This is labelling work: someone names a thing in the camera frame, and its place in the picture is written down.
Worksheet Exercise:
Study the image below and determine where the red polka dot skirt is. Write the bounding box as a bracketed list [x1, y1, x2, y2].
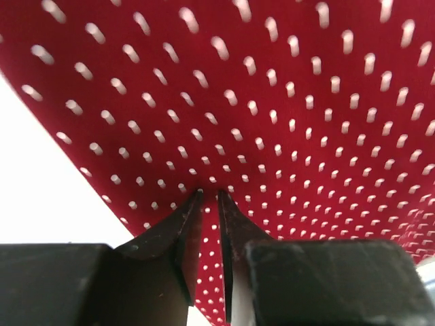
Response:
[1, 1, 434, 325]

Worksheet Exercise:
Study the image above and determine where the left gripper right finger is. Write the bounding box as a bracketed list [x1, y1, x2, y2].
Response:
[217, 191, 434, 325]

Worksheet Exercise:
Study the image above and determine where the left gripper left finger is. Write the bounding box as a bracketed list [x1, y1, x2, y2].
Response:
[1, 190, 203, 325]

